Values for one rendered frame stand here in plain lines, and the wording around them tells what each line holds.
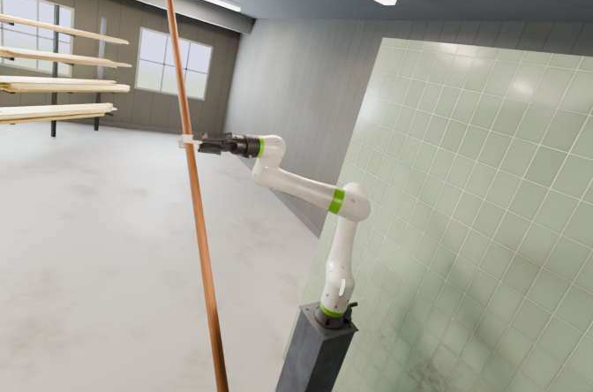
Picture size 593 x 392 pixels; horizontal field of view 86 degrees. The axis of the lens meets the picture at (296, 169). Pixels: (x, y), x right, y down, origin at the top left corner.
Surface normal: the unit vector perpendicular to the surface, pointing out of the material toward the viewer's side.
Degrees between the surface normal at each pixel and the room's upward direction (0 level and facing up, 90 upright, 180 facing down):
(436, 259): 90
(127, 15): 90
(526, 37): 90
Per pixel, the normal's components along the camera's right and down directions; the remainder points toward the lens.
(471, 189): -0.80, -0.03
